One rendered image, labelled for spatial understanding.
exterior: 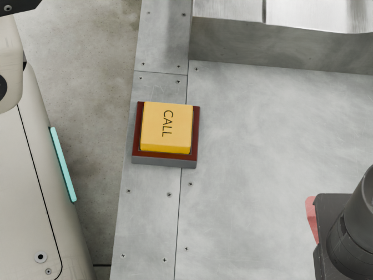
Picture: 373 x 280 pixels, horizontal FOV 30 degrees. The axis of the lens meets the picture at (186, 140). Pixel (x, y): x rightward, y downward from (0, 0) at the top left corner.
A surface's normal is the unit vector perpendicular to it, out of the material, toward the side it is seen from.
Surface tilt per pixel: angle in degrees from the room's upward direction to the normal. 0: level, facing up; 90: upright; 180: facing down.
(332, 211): 0
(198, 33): 90
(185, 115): 0
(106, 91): 0
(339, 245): 90
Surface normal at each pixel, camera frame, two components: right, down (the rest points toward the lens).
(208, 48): -0.06, 0.86
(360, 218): -0.89, 0.36
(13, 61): 0.33, 0.83
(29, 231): 0.07, -0.51
